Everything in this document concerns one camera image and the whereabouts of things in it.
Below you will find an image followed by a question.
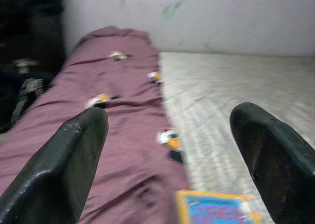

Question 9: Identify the purple duvet with cartoon print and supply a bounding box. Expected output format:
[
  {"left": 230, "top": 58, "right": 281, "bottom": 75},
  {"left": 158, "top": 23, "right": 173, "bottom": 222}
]
[{"left": 0, "top": 26, "right": 191, "bottom": 224}]

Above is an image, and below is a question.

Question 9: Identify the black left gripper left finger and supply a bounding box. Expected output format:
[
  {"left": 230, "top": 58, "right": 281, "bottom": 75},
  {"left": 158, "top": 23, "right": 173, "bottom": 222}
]
[{"left": 0, "top": 107, "right": 109, "bottom": 224}]

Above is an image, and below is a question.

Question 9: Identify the colourful children's book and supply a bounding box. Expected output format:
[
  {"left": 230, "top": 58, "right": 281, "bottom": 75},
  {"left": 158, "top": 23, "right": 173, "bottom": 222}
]
[{"left": 176, "top": 190, "right": 263, "bottom": 224}]

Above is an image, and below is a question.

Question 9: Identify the white quilted mattress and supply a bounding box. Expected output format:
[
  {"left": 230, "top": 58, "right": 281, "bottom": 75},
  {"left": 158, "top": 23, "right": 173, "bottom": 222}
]
[{"left": 158, "top": 51, "right": 315, "bottom": 224}]

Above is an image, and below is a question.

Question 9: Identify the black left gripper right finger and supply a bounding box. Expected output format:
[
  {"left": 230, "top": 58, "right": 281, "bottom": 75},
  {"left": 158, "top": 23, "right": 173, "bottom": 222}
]
[{"left": 230, "top": 102, "right": 315, "bottom": 224}]

